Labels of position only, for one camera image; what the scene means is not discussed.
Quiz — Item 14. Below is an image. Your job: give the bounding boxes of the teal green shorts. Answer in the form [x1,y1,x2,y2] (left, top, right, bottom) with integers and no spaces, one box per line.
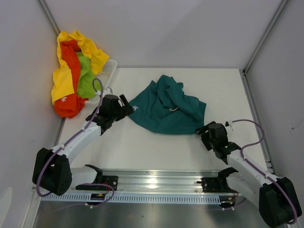
[129,75,207,135]

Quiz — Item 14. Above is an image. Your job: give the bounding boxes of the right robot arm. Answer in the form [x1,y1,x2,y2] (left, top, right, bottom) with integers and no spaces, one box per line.
[196,121,302,228]

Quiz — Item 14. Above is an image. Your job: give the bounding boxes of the lime green shorts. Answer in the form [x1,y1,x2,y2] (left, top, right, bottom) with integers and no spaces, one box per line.
[76,52,95,99]

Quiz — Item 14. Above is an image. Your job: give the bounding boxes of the orange shorts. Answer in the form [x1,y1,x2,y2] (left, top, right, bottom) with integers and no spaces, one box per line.
[53,40,88,118]

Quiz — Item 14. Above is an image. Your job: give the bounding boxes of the yellow shorts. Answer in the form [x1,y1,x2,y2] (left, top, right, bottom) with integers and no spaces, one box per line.
[51,30,109,105]

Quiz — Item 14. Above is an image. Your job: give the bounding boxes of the white plastic basket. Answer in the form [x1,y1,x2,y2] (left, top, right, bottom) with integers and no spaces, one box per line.
[84,58,118,105]

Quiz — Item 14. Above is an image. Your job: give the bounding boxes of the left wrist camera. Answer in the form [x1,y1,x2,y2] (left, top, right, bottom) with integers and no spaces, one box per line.
[95,87,113,97]

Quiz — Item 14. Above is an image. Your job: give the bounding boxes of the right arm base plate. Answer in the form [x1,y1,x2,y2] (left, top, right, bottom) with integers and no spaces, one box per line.
[201,177,234,193]

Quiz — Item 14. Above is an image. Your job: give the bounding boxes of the aluminium mounting rail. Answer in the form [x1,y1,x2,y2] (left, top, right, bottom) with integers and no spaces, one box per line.
[32,169,292,197]

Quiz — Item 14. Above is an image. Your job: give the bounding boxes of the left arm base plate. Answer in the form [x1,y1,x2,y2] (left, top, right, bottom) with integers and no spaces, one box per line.
[76,175,118,191]

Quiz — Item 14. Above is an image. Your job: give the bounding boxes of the slotted cable duct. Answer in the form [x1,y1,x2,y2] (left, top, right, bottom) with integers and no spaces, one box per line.
[42,192,221,205]

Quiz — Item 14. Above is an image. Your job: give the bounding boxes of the left aluminium frame post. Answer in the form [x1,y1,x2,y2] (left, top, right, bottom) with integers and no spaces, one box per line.
[37,0,60,35]

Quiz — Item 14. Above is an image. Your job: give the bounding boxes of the aluminium frame post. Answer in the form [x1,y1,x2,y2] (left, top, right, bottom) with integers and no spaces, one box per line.
[37,0,60,35]
[242,0,292,76]

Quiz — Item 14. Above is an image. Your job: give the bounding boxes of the right aluminium frame post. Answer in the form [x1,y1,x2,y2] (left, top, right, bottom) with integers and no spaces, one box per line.
[242,0,292,76]

